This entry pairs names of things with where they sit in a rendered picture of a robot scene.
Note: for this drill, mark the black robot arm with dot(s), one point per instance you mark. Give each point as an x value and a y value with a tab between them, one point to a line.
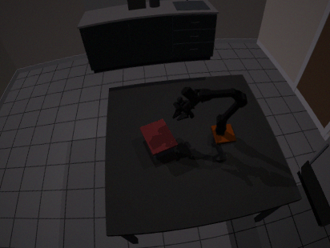
207	94

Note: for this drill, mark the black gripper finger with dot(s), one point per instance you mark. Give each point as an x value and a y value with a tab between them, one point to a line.
176	114
182	116

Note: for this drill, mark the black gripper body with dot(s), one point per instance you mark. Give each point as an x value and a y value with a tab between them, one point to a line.
186	108

